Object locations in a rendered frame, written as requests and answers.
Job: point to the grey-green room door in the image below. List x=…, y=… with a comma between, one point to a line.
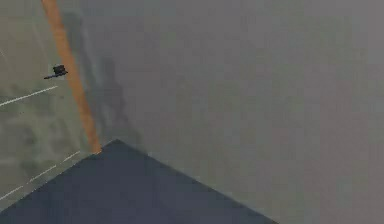
x=30, y=126

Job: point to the orange door frame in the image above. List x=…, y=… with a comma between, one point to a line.
x=71, y=73

